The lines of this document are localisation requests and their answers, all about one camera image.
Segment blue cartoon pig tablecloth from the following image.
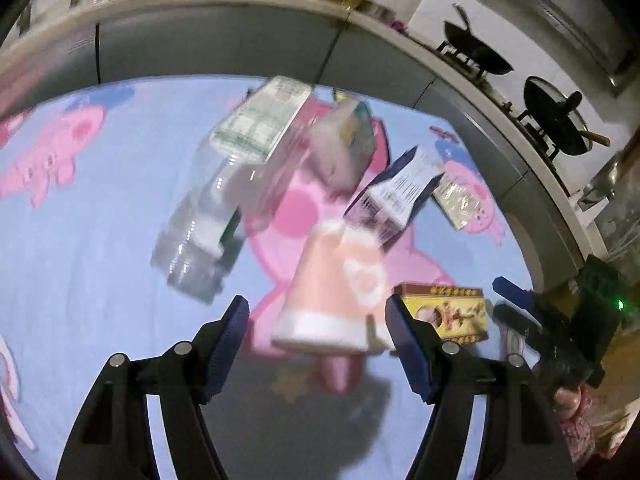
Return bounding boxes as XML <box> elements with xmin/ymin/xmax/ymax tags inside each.
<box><xmin>0</xmin><ymin>76</ymin><xmax>538</xmax><ymax>480</ymax></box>

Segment black frying pan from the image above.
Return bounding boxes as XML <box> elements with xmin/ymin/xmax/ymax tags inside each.
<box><xmin>437</xmin><ymin>4</ymin><xmax>515</xmax><ymax>77</ymax></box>

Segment black gas stove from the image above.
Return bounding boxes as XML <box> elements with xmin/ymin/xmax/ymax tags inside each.
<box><xmin>435</xmin><ymin>42</ymin><xmax>571</xmax><ymax>191</ymax></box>

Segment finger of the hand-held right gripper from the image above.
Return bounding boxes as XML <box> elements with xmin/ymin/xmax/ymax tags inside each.
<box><xmin>492</xmin><ymin>276</ymin><xmax>543</xmax><ymax>313</ymax></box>
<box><xmin>492</xmin><ymin>304</ymin><xmax>545</xmax><ymax>347</ymax></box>

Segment black wok with glass lid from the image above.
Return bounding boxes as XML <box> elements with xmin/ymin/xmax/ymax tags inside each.
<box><xmin>522</xmin><ymin>76</ymin><xmax>611</xmax><ymax>157</ymax></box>

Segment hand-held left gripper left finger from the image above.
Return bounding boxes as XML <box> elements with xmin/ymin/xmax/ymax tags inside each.
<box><xmin>56</xmin><ymin>295</ymin><xmax>251</xmax><ymax>480</ymax></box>

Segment small pale packet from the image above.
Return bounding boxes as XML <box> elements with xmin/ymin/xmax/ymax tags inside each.
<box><xmin>432</xmin><ymin>175</ymin><xmax>483</xmax><ymax>232</ymax></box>

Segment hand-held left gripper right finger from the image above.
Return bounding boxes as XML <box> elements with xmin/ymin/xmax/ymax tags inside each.
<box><xmin>384</xmin><ymin>294</ymin><xmax>581</xmax><ymax>480</ymax></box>

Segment green and white box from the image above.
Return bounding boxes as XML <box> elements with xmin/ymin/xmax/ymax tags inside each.
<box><xmin>210</xmin><ymin>76</ymin><xmax>313</xmax><ymax>163</ymax></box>

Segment steel range hood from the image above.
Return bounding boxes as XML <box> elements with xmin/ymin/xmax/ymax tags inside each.
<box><xmin>480</xmin><ymin>0</ymin><xmax>640</xmax><ymax>96</ymax></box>

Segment steel wok lid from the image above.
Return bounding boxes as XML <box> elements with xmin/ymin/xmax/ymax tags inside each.
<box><xmin>577</xmin><ymin>160</ymin><xmax>618</xmax><ymax>211</ymax></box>

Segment yellow and red box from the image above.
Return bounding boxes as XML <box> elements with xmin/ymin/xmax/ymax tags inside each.
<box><xmin>393</xmin><ymin>282</ymin><xmax>490</xmax><ymax>345</ymax></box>

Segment pink paper cup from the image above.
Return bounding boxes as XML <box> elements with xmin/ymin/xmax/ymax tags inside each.
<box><xmin>271</xmin><ymin>221</ymin><xmax>393</xmax><ymax>356</ymax></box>

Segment clear plastic bottle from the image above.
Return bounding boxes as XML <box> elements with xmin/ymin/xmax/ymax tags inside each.
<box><xmin>150</xmin><ymin>150</ymin><xmax>281</xmax><ymax>306</ymax></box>

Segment dark blue box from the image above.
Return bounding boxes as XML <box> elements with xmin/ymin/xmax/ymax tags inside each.
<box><xmin>342</xmin><ymin>146</ymin><xmax>446</xmax><ymax>256</ymax></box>

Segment wooden glass door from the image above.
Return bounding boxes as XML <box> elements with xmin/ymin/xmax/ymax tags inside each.
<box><xmin>590</xmin><ymin>125</ymin><xmax>640</xmax><ymax>273</ymax></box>

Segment grey kitchen cabinet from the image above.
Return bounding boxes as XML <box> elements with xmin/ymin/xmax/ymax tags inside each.
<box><xmin>0</xmin><ymin>0</ymin><xmax>608</xmax><ymax>291</ymax></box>

